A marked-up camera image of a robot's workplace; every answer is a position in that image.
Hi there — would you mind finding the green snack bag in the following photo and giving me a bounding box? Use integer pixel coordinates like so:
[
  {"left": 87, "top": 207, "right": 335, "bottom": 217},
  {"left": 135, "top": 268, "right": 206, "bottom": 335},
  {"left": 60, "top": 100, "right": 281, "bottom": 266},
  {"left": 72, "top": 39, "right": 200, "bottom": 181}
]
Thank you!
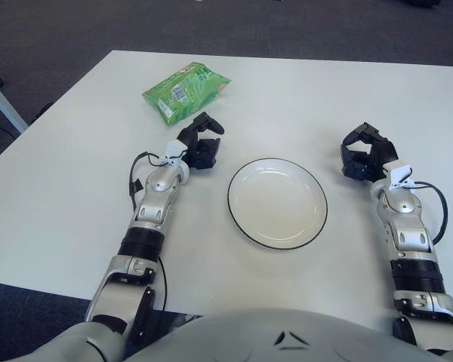
[{"left": 141, "top": 61, "right": 233, "bottom": 127}]

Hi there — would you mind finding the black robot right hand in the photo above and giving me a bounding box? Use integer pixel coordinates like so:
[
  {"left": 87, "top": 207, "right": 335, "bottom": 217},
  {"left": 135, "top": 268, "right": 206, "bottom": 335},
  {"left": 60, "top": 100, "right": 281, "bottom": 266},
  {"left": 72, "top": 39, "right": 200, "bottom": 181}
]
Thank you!
[{"left": 339, "top": 122, "right": 399, "bottom": 184}]

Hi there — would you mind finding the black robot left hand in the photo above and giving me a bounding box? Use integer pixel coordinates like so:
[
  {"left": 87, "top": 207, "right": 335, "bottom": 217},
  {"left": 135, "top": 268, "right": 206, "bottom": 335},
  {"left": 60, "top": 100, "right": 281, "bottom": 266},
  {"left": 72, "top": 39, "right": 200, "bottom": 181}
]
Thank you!
[{"left": 177, "top": 112, "right": 226, "bottom": 170}]

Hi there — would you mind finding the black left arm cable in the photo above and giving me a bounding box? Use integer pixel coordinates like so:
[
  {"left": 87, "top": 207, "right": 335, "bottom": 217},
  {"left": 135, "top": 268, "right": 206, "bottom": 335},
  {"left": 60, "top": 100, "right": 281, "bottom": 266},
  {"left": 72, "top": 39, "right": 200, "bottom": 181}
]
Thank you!
[{"left": 128, "top": 151, "right": 171, "bottom": 312}]

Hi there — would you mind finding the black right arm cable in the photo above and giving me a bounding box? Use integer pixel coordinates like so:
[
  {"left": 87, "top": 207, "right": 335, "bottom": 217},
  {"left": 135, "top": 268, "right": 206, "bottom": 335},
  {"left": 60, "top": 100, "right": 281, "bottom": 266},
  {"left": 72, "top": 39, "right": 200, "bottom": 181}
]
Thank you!
[{"left": 411, "top": 182, "right": 448, "bottom": 242}]

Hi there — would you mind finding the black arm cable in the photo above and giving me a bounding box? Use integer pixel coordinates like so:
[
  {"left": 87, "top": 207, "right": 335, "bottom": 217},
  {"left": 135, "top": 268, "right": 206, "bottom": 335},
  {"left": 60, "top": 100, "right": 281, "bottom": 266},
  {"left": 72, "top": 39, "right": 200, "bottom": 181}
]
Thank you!
[
  {"left": 411, "top": 182, "right": 448, "bottom": 242},
  {"left": 128, "top": 151, "right": 171, "bottom": 312}
]

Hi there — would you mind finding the silver robot torso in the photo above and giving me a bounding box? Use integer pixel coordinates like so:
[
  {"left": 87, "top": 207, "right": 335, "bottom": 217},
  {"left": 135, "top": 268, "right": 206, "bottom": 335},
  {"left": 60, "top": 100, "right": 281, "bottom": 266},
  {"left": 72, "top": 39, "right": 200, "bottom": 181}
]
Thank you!
[{"left": 56, "top": 307, "right": 453, "bottom": 362}]

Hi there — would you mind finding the white neighbouring table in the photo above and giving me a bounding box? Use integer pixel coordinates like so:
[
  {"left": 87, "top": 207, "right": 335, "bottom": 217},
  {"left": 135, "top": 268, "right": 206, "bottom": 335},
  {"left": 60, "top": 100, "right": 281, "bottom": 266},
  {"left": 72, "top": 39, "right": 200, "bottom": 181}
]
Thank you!
[{"left": 0, "top": 69, "right": 28, "bottom": 135}]

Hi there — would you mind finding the white plate black rim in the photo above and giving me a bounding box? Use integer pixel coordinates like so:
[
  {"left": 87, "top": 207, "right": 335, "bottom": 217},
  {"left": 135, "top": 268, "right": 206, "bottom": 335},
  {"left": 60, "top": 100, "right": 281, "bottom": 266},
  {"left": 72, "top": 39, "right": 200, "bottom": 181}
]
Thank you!
[{"left": 226, "top": 157, "right": 329, "bottom": 251}]

